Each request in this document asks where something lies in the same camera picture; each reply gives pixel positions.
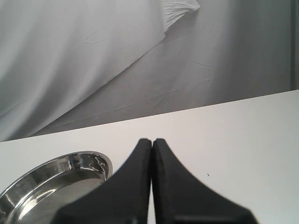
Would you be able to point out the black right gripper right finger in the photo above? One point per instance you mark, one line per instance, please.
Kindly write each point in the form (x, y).
(180, 198)

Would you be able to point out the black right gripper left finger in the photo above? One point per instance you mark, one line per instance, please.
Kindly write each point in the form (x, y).
(122, 199)

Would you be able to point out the round steel bowl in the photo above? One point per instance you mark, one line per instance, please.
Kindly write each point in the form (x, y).
(36, 196)

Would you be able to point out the white backdrop cloth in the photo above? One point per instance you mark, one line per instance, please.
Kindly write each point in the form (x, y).
(68, 64)

